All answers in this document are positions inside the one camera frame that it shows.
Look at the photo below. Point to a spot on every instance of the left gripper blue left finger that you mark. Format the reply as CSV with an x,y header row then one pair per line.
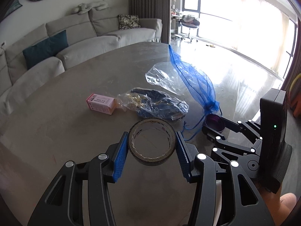
x,y
119,157

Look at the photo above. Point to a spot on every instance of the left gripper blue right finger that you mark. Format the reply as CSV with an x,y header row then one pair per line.
x,y
183,156

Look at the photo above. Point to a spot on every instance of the purple ribbon spool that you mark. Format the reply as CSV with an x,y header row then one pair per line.
x,y
215,122

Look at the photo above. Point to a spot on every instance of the brown tape roll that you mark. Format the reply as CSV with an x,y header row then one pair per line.
x,y
151,141

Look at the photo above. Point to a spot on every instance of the pink cardboard box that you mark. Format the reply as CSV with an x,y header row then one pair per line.
x,y
102,104

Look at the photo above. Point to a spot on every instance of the clear bag with blue contents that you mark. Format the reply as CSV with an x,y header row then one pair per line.
x,y
148,103

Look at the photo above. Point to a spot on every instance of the blue mesh drawstring bag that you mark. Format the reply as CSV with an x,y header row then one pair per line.
x,y
200,87

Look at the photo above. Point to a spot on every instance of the clear plastic bag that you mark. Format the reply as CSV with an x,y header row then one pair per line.
x,y
164,75

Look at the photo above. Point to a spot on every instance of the person right hand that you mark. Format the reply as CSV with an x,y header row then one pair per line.
x,y
280,206

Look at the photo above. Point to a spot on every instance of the grey sectional sofa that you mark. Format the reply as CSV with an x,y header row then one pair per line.
x,y
88,35

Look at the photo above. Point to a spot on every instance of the teal rectangular cushion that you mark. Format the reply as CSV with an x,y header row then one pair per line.
x,y
45,49

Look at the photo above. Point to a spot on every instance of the black white floral cushion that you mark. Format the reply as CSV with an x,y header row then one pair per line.
x,y
128,22

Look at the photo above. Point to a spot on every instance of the black swivel stool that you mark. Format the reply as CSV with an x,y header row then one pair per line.
x,y
191,22

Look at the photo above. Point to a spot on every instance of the white side shelf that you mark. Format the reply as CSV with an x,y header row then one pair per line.
x,y
176,15

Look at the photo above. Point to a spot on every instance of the grey plush toy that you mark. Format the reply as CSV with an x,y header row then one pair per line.
x,y
86,7

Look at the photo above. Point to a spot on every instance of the brown grey curtain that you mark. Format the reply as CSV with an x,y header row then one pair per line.
x,y
160,9

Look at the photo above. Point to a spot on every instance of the large window frame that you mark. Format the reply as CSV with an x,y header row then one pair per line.
x,y
256,29

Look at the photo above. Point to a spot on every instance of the left curved wall painting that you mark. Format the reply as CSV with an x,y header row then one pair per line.
x,y
14,6

